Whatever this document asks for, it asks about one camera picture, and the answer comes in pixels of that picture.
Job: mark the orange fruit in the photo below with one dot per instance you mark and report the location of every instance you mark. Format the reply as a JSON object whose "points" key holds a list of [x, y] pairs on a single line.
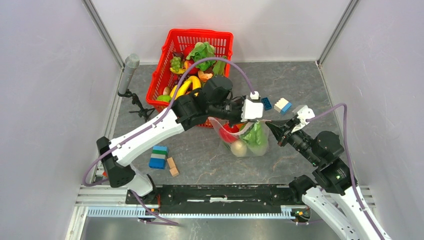
{"points": [[234, 128]]}

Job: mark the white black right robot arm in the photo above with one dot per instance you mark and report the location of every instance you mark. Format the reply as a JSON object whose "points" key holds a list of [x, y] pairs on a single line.
{"points": [[333, 193]]}

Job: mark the red tomato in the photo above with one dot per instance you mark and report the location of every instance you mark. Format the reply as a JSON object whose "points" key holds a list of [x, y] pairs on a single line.
{"points": [[226, 135]]}

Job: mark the green grapes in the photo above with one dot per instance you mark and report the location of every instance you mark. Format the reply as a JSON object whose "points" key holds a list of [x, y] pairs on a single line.
{"points": [[176, 64]]}

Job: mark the white blue toy block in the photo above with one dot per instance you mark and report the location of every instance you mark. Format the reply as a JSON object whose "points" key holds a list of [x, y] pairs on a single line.
{"points": [[282, 106]]}

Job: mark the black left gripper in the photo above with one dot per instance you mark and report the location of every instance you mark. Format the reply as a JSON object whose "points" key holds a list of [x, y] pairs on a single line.
{"points": [[240, 100]]}

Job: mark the dark blue toy block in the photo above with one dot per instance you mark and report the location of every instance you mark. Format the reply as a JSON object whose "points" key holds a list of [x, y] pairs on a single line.
{"points": [[266, 104]]}

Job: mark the grey microphone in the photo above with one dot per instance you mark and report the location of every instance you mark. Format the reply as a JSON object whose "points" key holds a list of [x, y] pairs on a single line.
{"points": [[132, 62]]}

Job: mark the yellow banana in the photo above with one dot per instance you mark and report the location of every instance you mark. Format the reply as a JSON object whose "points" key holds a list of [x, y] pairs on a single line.
{"points": [[192, 83]]}

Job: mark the white radish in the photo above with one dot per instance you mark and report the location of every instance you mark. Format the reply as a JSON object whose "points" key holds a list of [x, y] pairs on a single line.
{"points": [[239, 148]]}

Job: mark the red plastic basket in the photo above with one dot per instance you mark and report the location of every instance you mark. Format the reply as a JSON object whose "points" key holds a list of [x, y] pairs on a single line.
{"points": [[177, 40]]}

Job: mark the blue green stacked blocks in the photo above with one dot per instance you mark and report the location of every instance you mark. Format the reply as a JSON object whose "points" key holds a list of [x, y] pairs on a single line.
{"points": [[158, 157]]}

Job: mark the green leafy vegetable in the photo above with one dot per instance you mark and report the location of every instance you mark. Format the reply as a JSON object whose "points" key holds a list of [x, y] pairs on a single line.
{"points": [[201, 51]]}

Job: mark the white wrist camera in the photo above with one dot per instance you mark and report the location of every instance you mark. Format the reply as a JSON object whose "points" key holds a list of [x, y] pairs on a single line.
{"points": [[252, 108], [302, 113]]}

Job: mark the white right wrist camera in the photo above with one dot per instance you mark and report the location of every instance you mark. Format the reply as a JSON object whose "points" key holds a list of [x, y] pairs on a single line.
{"points": [[302, 113]]}

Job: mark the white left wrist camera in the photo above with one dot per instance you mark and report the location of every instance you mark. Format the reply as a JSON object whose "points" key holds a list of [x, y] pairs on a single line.
{"points": [[252, 108]]}

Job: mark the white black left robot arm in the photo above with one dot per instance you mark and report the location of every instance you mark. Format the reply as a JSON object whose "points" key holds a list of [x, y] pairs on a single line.
{"points": [[214, 99]]}

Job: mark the green romaine lettuce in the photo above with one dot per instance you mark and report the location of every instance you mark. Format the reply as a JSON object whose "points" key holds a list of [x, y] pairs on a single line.
{"points": [[256, 136]]}

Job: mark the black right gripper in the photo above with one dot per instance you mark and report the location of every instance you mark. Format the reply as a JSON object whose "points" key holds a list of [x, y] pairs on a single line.
{"points": [[282, 134]]}

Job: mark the green apple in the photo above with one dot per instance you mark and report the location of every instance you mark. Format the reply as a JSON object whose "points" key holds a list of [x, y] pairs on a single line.
{"points": [[164, 98]]}

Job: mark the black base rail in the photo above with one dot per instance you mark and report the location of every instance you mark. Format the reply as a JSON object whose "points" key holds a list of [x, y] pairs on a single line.
{"points": [[222, 198]]}

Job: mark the clear zip top bag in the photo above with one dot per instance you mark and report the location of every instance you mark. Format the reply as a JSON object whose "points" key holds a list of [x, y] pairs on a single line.
{"points": [[219, 123]]}

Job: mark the small wooden block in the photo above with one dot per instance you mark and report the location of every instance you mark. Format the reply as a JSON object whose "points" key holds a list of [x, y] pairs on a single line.
{"points": [[171, 163], [174, 172]]}

